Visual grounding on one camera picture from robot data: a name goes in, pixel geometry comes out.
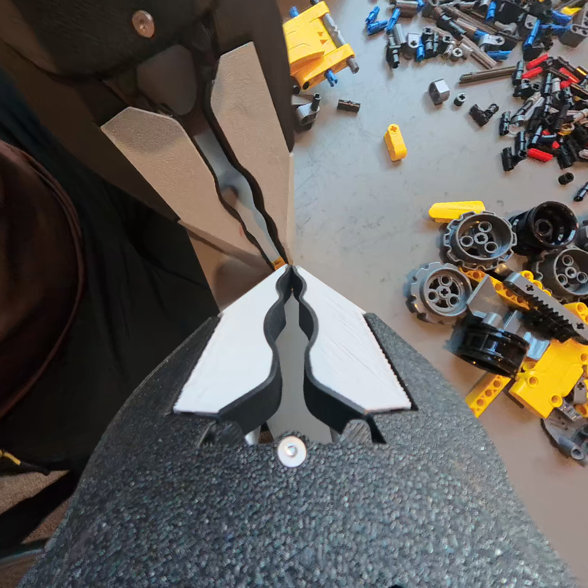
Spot pile of small building pieces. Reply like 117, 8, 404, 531
365, 0, 588, 203

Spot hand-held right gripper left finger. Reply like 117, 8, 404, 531
173, 264, 295, 436

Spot person's brown shirt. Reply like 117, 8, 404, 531
0, 138, 88, 419

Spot grey desk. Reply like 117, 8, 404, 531
285, 0, 588, 584

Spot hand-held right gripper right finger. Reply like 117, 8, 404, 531
293, 265, 413, 433

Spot dark long axle rod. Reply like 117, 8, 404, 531
459, 66, 518, 85

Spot yellow grey chassis assembly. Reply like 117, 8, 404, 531
445, 264, 588, 462

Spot black angle connector piece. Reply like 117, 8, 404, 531
469, 103, 499, 127

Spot person's dark trousers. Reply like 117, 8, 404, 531
0, 69, 220, 474

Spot yellow curved panel piece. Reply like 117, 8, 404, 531
428, 201, 486, 224

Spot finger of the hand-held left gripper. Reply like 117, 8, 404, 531
100, 107, 278, 271
202, 41, 296, 266

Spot yellow vehicle hood assembly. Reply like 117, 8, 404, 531
282, 0, 360, 91

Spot black wheel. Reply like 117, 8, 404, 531
509, 201, 579, 256

